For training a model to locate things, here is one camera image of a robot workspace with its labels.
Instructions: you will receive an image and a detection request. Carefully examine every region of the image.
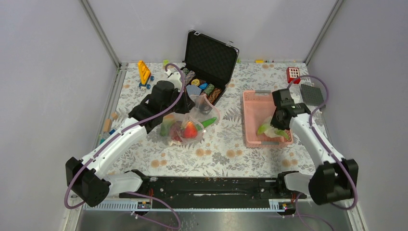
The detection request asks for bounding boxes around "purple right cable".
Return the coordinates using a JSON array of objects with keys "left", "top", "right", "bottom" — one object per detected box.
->
[{"left": 287, "top": 74, "right": 359, "bottom": 211}]

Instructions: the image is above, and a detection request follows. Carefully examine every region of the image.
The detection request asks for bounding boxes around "red toy grape bunch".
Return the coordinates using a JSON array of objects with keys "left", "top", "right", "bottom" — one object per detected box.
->
[{"left": 169, "top": 121, "right": 182, "bottom": 142}]

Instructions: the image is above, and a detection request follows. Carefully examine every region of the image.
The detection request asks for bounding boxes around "blue toy block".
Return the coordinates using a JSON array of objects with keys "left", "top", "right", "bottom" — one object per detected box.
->
[{"left": 99, "top": 129, "right": 115, "bottom": 144}]

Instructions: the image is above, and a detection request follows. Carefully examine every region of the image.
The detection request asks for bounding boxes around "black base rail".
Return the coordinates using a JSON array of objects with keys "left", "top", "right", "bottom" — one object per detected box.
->
[{"left": 119, "top": 177, "right": 299, "bottom": 211}]

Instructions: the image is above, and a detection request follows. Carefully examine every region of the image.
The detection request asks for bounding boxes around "clear pink zip top bag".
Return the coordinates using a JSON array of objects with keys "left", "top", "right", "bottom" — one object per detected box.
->
[{"left": 158, "top": 95, "right": 220, "bottom": 145}]

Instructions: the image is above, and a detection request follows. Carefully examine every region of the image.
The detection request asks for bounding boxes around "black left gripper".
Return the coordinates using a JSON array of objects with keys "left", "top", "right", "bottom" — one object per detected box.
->
[{"left": 162, "top": 86, "right": 196, "bottom": 116}]

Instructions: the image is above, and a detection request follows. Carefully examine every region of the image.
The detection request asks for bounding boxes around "yellow toy ladder cart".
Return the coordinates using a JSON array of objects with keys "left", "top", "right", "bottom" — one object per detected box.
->
[{"left": 138, "top": 60, "right": 154, "bottom": 90}]

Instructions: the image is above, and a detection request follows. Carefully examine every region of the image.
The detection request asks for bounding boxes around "white toy dumpling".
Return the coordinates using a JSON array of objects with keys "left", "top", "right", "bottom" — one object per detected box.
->
[{"left": 263, "top": 116, "right": 280, "bottom": 138}]

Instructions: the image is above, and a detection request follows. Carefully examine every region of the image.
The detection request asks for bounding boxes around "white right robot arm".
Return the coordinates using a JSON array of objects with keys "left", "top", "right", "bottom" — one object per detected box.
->
[{"left": 270, "top": 89, "right": 358, "bottom": 205}]

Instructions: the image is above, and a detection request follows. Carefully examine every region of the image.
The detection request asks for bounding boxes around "red toy block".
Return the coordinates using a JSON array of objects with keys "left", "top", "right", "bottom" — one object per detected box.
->
[{"left": 286, "top": 67, "right": 301, "bottom": 84}]

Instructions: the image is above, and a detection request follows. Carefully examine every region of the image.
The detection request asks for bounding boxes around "pink plastic basket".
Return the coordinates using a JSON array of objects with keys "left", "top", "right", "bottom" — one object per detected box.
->
[{"left": 242, "top": 90, "right": 293, "bottom": 148}]

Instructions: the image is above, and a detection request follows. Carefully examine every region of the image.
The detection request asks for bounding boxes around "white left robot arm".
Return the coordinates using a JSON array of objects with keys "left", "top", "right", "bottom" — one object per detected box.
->
[{"left": 64, "top": 80, "right": 194, "bottom": 209}]

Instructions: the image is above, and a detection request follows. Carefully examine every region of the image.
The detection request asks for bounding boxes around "green orange toy mango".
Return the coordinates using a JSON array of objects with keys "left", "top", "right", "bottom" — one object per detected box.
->
[{"left": 159, "top": 114, "right": 176, "bottom": 137}]

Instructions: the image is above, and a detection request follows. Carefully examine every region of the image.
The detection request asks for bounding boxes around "green toy pepper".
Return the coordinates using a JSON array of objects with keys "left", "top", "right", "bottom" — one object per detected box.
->
[{"left": 195, "top": 117, "right": 217, "bottom": 131}]

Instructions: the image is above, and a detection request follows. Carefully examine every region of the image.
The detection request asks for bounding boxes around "grey building baseplate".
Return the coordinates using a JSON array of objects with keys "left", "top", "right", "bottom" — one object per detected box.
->
[{"left": 300, "top": 84, "right": 326, "bottom": 111}]

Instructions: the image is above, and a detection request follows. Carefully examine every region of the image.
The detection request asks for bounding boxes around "black poker chip case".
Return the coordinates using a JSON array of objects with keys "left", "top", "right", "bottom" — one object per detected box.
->
[{"left": 181, "top": 30, "right": 239, "bottom": 105}]

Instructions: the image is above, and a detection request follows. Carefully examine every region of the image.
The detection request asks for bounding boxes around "green toy leaf vegetable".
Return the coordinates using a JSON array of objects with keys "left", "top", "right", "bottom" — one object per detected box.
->
[{"left": 257, "top": 124, "right": 289, "bottom": 139}]

